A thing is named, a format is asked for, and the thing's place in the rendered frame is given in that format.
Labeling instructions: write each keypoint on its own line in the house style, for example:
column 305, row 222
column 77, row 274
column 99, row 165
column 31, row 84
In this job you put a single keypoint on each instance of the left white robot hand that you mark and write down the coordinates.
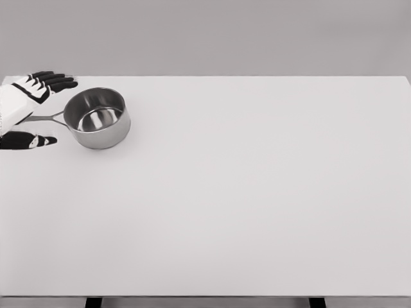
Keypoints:
column 14, row 102

